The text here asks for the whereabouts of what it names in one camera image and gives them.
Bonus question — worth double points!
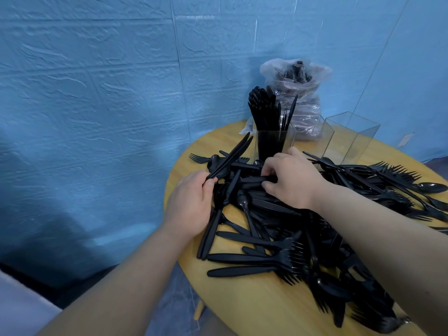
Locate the person's right hand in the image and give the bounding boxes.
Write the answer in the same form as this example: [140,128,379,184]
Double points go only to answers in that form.
[261,147,328,210]

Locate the person's left hand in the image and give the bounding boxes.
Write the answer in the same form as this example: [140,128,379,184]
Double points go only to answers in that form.
[163,171,218,242]

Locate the single black plastic knife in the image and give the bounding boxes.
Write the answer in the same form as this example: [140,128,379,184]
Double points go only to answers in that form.
[240,175,278,189]

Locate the bundle of black plastic knives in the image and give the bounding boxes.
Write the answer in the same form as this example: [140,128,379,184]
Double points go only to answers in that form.
[206,132,253,181]

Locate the person's right forearm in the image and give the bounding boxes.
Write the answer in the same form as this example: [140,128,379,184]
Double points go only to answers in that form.
[311,182,448,336]

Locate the person's left forearm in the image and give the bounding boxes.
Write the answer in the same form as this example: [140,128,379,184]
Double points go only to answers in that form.
[35,220,196,336]

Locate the clear acrylic square container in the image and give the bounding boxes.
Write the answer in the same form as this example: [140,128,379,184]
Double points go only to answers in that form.
[322,111,381,166]
[293,115,335,162]
[253,123,297,165]

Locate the pile of black plastic cutlery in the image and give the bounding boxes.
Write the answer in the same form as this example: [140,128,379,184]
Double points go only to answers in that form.
[189,150,448,334]

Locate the dense cluster of upright knives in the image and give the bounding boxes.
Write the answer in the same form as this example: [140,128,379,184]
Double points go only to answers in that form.
[248,85,299,162]

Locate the clear plastic bag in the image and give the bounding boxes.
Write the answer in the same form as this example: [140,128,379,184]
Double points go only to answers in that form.
[240,58,333,139]

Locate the black cutlery inside bag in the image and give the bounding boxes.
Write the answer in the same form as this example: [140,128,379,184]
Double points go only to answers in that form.
[283,61,314,84]

